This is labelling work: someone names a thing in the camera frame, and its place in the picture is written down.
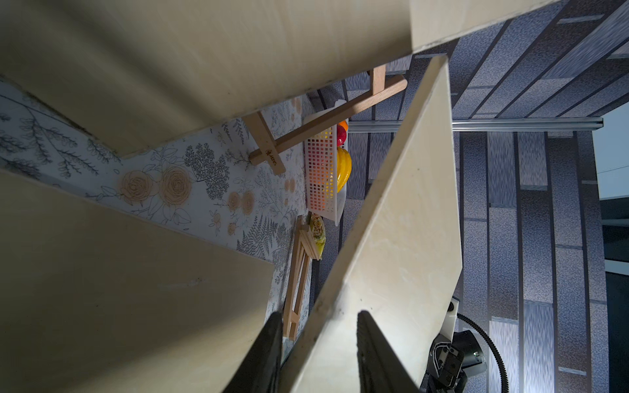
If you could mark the plywood board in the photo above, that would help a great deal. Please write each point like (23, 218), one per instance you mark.
(138, 74)
(400, 262)
(95, 300)

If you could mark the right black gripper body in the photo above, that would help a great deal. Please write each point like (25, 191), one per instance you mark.
(452, 364)

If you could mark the white plastic basket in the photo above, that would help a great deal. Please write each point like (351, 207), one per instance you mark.
(322, 196)

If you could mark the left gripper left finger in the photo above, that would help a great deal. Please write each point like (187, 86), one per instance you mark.
(260, 369)

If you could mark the green snack bag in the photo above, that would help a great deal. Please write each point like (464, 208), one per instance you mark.
(318, 236)

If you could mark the red apple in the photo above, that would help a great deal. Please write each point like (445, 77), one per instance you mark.
(341, 135)

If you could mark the yellow banana bunch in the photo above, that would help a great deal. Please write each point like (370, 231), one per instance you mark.
(344, 168)

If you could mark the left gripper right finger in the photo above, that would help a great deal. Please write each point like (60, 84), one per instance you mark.
(379, 368)

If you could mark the wooden easel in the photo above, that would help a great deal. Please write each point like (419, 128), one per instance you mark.
(269, 148)
(306, 248)

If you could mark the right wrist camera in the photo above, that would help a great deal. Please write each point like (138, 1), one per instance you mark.
(449, 323)

